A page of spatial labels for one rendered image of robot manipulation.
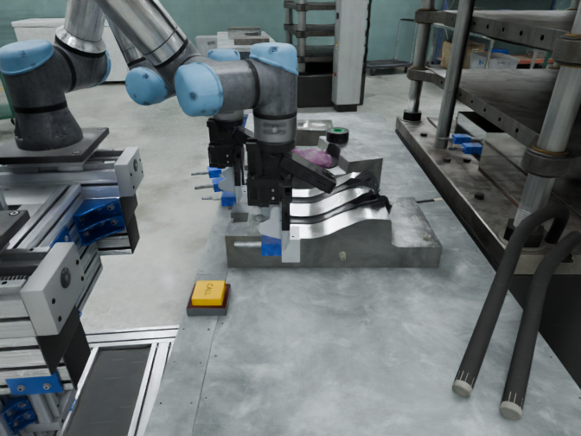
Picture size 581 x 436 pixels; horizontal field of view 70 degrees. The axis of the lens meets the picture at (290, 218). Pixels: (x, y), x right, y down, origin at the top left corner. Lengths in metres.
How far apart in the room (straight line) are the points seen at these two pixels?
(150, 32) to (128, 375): 1.20
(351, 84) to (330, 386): 4.82
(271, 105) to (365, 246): 0.43
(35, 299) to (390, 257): 0.71
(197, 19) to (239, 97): 7.46
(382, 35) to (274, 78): 8.00
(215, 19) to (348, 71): 3.43
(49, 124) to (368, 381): 0.91
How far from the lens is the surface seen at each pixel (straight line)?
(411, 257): 1.01
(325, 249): 0.96
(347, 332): 0.84
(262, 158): 0.74
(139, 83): 0.92
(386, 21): 8.64
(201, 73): 0.63
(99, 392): 1.62
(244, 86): 0.65
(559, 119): 1.13
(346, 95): 5.38
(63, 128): 1.17
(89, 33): 1.21
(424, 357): 0.82
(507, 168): 1.63
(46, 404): 1.35
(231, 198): 1.09
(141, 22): 0.72
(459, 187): 1.53
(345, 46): 5.27
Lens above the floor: 1.38
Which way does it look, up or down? 29 degrees down
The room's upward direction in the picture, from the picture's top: straight up
